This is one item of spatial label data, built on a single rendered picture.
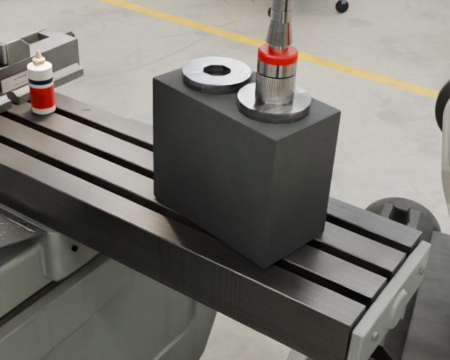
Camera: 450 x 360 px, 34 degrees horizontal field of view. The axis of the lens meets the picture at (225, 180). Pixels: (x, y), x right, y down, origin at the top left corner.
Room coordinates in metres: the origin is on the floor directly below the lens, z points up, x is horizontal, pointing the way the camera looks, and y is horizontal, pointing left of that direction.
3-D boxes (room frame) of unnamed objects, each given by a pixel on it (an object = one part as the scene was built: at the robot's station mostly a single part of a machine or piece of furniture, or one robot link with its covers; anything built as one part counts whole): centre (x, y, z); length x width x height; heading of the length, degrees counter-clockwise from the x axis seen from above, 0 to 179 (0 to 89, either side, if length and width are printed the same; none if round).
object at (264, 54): (0.80, -0.05, 1.20); 0.05 x 0.05 x 0.01
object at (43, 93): (1.11, 0.32, 1.00); 0.04 x 0.04 x 0.11
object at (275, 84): (0.80, -0.05, 1.17); 0.05 x 0.05 x 0.05
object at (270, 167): (0.83, -0.02, 1.04); 0.22 x 0.12 x 0.20; 46
